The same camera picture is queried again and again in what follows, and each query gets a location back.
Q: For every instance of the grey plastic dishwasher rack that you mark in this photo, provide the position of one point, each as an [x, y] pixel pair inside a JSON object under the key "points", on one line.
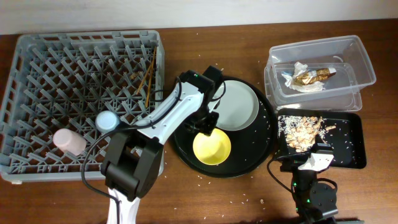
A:
{"points": [[64, 80]]}

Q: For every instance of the grey round plate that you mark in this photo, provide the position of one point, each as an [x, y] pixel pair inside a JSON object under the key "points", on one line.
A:
{"points": [[237, 108]]}

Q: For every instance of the wooden chopstick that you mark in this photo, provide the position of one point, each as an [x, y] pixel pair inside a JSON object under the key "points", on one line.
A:
{"points": [[145, 76], [150, 77]]}

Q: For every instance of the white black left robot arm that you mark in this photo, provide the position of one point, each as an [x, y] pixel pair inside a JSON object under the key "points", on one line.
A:
{"points": [[134, 157]]}

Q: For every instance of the clear plastic bin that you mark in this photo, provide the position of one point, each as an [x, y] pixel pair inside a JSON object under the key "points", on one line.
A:
{"points": [[345, 49]]}

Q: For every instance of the yellow bowl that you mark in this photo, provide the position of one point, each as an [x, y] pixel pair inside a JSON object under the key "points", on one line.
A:
{"points": [[213, 149]]}

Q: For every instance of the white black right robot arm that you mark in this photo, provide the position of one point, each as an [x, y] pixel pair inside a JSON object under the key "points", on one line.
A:
{"points": [[315, 198]]}

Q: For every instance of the light blue plastic cup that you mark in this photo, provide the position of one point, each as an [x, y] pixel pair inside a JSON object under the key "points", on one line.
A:
{"points": [[106, 121]]}

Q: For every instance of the white tissue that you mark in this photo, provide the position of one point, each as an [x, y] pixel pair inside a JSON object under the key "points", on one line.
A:
{"points": [[292, 80]]}

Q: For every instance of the round black serving tray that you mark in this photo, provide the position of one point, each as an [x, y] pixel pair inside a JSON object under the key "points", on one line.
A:
{"points": [[249, 147]]}

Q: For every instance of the rice and peanut shell waste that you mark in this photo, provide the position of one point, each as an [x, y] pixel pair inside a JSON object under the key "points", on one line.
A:
{"points": [[300, 132]]}

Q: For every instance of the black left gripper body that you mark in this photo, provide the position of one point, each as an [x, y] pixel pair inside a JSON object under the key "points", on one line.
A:
{"points": [[204, 119]]}

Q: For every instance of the black rectangular waste tray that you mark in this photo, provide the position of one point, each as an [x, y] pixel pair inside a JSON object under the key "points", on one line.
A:
{"points": [[346, 139]]}

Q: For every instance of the pink plastic cup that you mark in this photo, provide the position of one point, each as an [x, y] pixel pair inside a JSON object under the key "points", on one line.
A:
{"points": [[69, 141]]}

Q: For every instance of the gold foil snack wrapper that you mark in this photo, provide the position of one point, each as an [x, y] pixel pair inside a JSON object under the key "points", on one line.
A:
{"points": [[310, 77]]}

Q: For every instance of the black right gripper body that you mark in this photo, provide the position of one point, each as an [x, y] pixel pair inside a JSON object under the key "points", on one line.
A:
{"points": [[301, 177]]}

